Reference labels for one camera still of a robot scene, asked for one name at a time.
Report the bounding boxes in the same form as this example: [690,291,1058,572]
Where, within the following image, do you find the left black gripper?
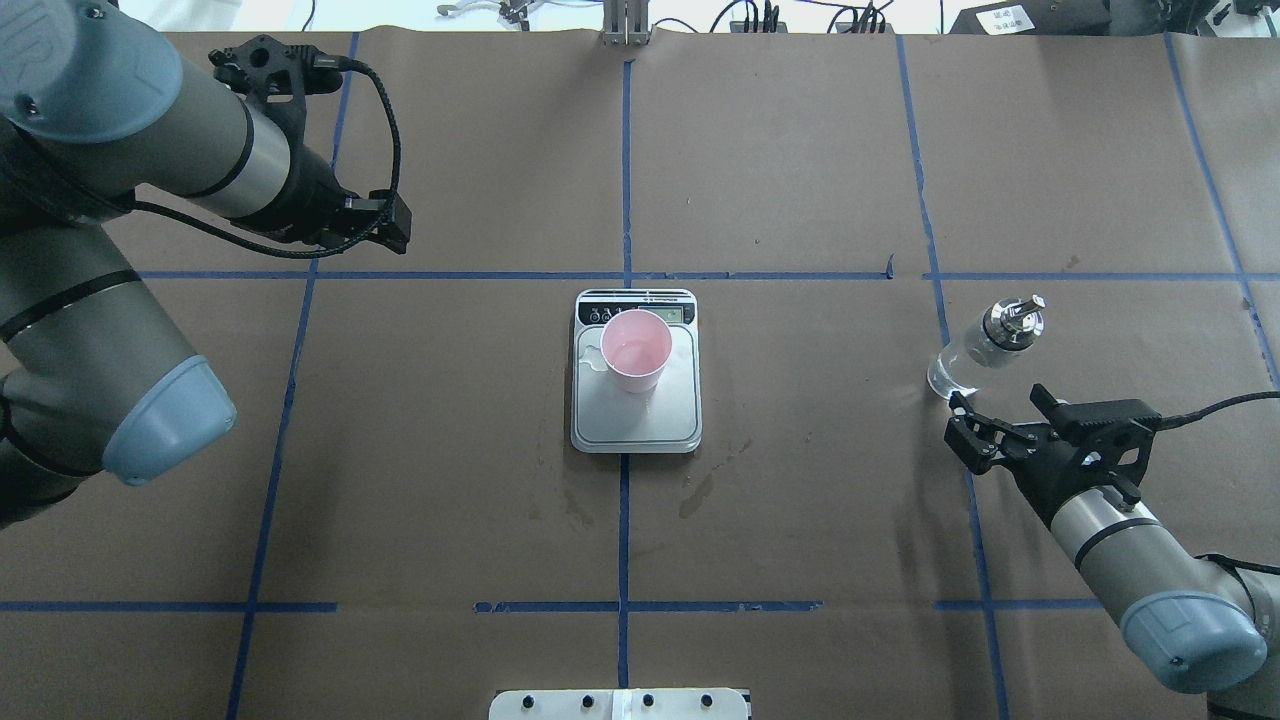
[255,143,413,255]

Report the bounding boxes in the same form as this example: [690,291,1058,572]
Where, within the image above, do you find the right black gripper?
[943,391,1097,527]

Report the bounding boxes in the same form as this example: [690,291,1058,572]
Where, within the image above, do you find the clear glass sauce bottle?
[925,293,1047,398]

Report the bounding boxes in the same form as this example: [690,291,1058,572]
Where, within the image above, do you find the pink paper cup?
[600,307,673,395]

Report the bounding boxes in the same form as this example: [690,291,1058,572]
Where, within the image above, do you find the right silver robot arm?
[943,384,1279,719]

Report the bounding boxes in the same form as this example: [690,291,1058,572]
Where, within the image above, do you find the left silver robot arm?
[1,1,412,527]

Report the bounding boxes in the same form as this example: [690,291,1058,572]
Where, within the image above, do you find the silver digital kitchen scale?
[570,288,703,454]

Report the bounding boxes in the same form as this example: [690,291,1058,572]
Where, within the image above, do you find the black box with label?
[946,1,1112,36]

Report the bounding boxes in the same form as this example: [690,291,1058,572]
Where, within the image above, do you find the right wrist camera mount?
[1029,383,1164,507]

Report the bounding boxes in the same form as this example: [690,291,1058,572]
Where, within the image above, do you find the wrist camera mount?
[207,35,344,138]
[1029,383,1164,507]

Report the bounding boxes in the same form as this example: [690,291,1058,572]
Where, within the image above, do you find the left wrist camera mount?
[207,35,344,138]

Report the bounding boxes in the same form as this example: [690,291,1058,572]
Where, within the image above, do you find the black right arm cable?
[1149,389,1280,430]

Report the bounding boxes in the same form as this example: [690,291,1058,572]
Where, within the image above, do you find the aluminium frame post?
[600,0,652,47]

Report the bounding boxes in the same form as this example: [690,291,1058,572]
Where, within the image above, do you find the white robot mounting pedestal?
[488,687,753,719]

